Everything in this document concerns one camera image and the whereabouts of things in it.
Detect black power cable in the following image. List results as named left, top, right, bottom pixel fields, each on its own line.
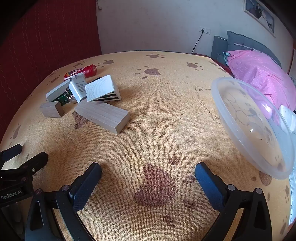
left=191, top=30, right=204, bottom=54

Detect long wooden block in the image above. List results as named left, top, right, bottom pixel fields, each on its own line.
left=74, top=101, right=130, bottom=134

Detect framed wall photo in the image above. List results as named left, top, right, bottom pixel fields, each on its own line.
left=243, top=0, right=277, bottom=37

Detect white wall charger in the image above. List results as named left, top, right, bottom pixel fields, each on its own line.
left=69, top=74, right=89, bottom=103

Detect black striped wedge block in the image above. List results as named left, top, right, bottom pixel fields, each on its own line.
left=85, top=75, right=122, bottom=103

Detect grey rectangular block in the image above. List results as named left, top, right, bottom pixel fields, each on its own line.
left=46, top=80, right=74, bottom=102

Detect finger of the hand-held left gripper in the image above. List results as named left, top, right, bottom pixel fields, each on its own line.
left=0, top=144, right=23, bottom=171
left=14, top=152, right=49, bottom=183

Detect white pillow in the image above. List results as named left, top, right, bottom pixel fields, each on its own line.
left=279, top=105, right=296, bottom=133

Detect red curtain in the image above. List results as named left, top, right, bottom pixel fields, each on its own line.
left=0, top=0, right=102, bottom=139

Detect yellow paw print blanket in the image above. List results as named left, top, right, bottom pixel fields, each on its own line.
left=0, top=51, right=292, bottom=241

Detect green key tag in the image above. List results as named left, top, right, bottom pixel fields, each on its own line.
left=58, top=87, right=74, bottom=105

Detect clear plastic bowl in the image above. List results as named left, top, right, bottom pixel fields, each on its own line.
left=211, top=77, right=295, bottom=181

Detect pink dotted quilt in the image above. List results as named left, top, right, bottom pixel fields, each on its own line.
left=223, top=50, right=296, bottom=121

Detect small wooden block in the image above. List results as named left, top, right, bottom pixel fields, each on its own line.
left=40, top=101, right=65, bottom=118

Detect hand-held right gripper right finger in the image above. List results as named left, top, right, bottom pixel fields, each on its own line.
left=195, top=162, right=273, bottom=241

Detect grey padded headboard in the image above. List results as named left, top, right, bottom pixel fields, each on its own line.
left=211, top=31, right=282, bottom=67

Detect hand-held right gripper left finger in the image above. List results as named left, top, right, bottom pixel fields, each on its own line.
left=25, top=162, right=102, bottom=241

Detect white patterned mattress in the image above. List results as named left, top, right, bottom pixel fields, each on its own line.
left=288, top=171, right=296, bottom=225

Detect red candy tube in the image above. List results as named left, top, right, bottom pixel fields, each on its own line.
left=64, top=64, right=97, bottom=81

